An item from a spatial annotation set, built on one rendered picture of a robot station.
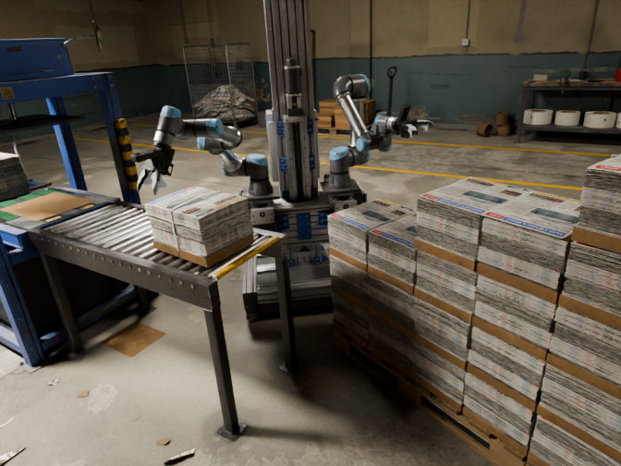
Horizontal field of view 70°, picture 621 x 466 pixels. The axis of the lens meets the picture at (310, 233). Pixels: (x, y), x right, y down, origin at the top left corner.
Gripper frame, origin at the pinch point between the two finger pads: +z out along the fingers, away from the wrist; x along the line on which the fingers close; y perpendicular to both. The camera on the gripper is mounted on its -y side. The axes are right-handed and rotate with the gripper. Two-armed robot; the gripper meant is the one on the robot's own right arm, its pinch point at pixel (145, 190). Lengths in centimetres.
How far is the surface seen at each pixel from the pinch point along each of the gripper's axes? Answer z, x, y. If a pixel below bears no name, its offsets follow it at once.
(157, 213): 7.4, 9.9, 15.6
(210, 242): 13.6, -18.5, 23.4
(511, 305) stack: 7, -129, 65
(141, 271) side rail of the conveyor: 33.9, 10.5, 16.1
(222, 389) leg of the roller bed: 76, -27, 45
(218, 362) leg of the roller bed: 63, -28, 37
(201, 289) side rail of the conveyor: 32.3, -25.6, 19.0
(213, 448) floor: 104, -27, 50
